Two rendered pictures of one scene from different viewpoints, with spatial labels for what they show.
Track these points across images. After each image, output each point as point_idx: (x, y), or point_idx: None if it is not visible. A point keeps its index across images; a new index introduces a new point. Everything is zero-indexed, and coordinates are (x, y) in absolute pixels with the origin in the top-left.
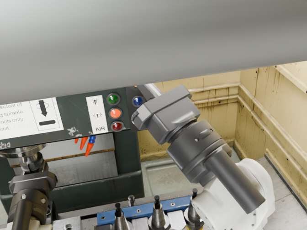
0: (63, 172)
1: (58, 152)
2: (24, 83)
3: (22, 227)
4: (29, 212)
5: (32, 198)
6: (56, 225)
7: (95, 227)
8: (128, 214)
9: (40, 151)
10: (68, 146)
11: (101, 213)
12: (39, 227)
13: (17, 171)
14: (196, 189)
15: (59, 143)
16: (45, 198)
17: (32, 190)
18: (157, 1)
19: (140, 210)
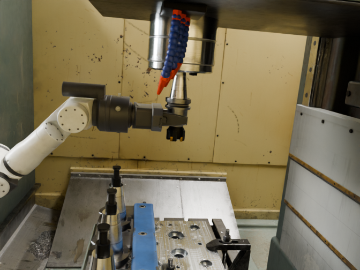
0: (312, 259)
1: (317, 221)
2: None
3: (69, 83)
4: (89, 88)
5: (116, 98)
6: (210, 253)
7: (132, 205)
8: (139, 224)
9: (306, 202)
10: (328, 220)
11: (150, 205)
12: (77, 103)
13: (286, 212)
14: (104, 228)
15: (322, 208)
16: (123, 112)
17: (128, 98)
18: None
19: (143, 235)
